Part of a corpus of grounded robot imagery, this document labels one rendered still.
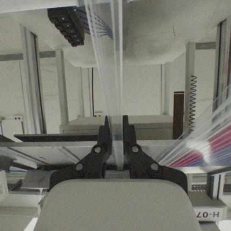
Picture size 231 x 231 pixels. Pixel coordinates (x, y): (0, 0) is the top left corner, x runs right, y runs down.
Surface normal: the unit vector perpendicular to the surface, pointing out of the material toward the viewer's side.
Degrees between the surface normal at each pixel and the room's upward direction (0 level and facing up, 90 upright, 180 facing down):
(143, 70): 90
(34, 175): 133
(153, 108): 90
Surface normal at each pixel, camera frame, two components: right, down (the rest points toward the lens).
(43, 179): -0.06, -0.59
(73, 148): 0.00, 0.81
